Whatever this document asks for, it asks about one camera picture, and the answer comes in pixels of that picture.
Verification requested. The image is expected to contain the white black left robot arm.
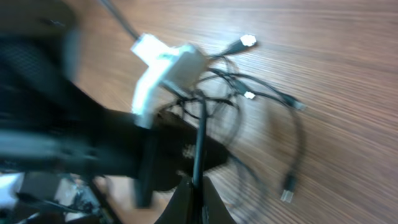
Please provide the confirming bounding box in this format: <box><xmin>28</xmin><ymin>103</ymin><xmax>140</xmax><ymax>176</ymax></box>
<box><xmin>1</xmin><ymin>1</ymin><xmax>228</xmax><ymax>191</ymax></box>

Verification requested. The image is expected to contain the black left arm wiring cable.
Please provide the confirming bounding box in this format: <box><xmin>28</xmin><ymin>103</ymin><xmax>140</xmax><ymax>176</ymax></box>
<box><xmin>99</xmin><ymin>0</ymin><xmax>141</xmax><ymax>40</ymax></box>

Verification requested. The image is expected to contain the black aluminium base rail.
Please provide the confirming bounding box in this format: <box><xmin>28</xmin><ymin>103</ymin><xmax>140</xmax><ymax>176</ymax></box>
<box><xmin>1</xmin><ymin>172</ymin><xmax>123</xmax><ymax>224</ymax></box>

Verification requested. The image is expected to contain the black USB cable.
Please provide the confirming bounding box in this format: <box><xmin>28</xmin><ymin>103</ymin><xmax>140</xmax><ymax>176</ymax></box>
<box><xmin>205</xmin><ymin>34</ymin><xmax>307</xmax><ymax>203</ymax></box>

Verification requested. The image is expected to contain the black cable with white plug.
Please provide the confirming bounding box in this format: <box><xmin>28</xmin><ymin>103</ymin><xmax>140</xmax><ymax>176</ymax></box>
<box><xmin>161</xmin><ymin>67</ymin><xmax>259</xmax><ymax>150</ymax></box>

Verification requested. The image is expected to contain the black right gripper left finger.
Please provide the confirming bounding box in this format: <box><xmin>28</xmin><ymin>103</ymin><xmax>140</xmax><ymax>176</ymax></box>
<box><xmin>155</xmin><ymin>177</ymin><xmax>193</xmax><ymax>224</ymax></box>

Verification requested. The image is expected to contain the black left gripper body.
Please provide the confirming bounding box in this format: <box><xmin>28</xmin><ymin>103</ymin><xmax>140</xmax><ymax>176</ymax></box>
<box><xmin>93</xmin><ymin>108</ymin><xmax>231</xmax><ymax>208</ymax></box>

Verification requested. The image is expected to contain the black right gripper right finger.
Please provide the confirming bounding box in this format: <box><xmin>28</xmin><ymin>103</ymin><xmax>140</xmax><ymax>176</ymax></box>
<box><xmin>202</xmin><ymin>177</ymin><xmax>236</xmax><ymax>224</ymax></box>

